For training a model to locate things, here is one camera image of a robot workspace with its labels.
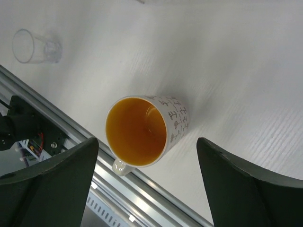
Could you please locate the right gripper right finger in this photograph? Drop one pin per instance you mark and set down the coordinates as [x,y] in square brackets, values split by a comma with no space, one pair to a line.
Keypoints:
[243,194]

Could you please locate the clear glass tumbler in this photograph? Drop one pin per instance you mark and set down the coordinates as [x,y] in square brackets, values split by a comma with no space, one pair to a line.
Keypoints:
[30,48]

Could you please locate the aluminium mounting rail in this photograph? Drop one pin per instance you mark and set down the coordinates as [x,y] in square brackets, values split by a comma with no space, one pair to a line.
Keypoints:
[135,195]

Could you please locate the white mug orange interior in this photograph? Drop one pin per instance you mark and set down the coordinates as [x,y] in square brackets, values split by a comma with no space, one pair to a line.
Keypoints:
[141,130]

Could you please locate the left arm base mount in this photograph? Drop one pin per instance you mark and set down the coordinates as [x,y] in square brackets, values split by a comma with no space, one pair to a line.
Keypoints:
[35,133]

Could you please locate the slotted cable duct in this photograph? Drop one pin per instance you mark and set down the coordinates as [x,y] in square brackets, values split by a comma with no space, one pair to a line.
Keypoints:
[111,217]

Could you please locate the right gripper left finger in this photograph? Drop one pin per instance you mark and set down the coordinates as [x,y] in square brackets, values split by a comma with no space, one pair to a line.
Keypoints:
[51,193]

